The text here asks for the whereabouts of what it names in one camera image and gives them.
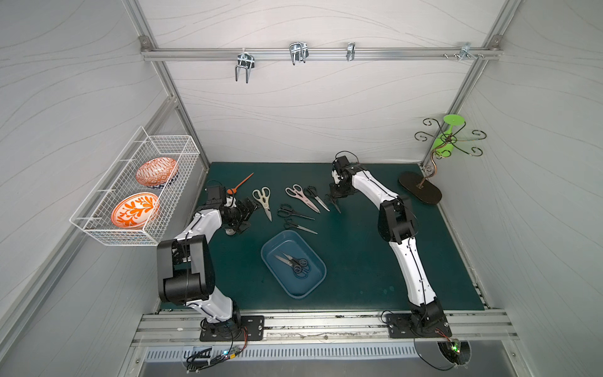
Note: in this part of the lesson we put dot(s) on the metal hook left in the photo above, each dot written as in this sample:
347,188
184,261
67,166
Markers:
245,62

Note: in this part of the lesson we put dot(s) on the orange patterned bowl lower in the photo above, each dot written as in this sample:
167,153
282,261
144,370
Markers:
134,211

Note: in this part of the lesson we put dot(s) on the orange patterned bowl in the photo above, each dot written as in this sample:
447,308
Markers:
134,211
157,173

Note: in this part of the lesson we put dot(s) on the blue plastic storage box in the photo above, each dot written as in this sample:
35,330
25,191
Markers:
294,264

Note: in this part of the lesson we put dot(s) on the orange plastic spoon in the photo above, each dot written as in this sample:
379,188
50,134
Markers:
234,190

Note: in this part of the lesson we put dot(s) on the metal hook small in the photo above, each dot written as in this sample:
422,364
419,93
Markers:
350,51

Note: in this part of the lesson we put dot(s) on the orange patterned bowl upper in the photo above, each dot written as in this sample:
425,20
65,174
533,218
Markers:
157,173

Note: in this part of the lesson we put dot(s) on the green plastic cup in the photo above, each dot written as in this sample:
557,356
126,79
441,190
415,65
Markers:
444,143

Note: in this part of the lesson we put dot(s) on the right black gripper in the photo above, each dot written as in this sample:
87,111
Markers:
338,192

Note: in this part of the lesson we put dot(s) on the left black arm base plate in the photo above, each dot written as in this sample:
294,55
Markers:
236,329

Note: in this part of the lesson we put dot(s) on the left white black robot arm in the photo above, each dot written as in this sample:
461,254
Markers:
185,271

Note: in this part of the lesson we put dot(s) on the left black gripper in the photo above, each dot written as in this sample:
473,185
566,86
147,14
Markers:
243,214

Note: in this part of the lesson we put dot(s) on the metal hook middle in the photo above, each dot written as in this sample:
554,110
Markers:
299,52

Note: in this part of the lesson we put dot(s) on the white perforated cable duct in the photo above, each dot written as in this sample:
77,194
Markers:
292,352

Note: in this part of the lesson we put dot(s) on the pink grey handled scissors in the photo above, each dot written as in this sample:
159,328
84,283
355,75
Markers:
296,191

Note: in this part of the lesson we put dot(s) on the metal hook right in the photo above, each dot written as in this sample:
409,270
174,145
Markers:
465,54

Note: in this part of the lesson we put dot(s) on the aluminium top rail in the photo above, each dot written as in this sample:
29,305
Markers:
315,54

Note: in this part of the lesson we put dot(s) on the aluminium rail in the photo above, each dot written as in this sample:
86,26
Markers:
182,327
315,54

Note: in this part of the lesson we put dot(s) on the black scissors middle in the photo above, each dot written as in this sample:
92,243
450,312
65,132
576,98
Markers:
287,211

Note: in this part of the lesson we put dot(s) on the aluminium front rail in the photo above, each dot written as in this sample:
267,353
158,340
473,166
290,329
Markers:
182,327

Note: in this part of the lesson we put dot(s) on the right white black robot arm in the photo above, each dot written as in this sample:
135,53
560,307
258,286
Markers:
396,227

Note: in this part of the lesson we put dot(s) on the black metal cup tree stand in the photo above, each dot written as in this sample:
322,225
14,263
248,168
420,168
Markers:
419,185

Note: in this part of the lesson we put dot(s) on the cream handled kitchen scissors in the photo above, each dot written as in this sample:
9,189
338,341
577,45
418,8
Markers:
262,196

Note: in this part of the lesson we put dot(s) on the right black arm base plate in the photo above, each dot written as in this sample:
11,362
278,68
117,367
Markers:
411,326

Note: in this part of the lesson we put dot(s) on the white wire basket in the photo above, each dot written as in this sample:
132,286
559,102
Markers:
93,216

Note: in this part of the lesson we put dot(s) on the black scissors lower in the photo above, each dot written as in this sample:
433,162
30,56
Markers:
289,224

